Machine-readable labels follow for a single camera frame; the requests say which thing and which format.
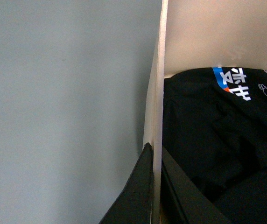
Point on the left gripper camera black left finger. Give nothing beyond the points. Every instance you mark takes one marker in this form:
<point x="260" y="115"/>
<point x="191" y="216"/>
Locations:
<point x="133" y="205"/>

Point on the cream plastic laundry hamper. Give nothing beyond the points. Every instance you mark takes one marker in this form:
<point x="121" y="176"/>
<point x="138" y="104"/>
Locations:
<point x="196" y="34"/>

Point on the left gripper camera black right finger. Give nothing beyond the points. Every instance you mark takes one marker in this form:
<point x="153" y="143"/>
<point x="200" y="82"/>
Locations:
<point x="181" y="201"/>

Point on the black printed t-shirt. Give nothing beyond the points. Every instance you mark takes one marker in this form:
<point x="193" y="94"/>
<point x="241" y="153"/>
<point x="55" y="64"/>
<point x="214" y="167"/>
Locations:
<point x="215" y="127"/>

